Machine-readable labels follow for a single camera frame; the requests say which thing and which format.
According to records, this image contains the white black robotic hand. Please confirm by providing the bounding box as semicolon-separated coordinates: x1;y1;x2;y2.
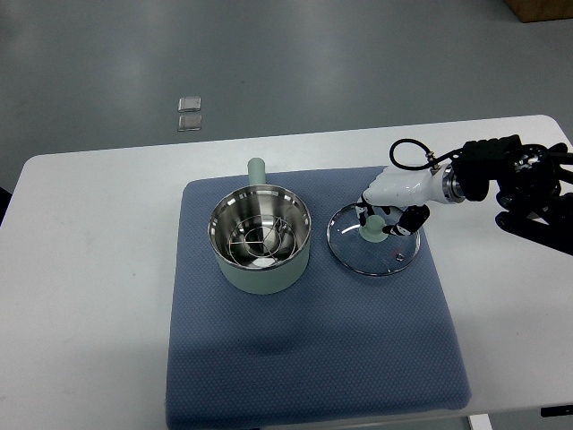
355;165;465;243

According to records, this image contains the glass lid with green knob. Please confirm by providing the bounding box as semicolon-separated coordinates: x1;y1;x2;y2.
327;204;421;276

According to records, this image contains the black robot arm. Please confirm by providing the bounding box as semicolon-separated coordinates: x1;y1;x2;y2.
438;134;572;254

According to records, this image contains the green steel pot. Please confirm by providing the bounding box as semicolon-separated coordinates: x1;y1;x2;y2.
208;158;312;295

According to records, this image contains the blue quilted mat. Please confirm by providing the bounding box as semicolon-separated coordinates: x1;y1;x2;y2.
166;167;471;429

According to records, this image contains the brown cardboard box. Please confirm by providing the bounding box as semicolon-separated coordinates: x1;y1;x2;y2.
505;0;572;23

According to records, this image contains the upper floor outlet plate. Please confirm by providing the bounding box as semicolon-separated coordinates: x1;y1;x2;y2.
177;96;201;112

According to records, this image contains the wire steaming rack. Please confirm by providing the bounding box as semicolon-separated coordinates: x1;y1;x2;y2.
227;215;298;266

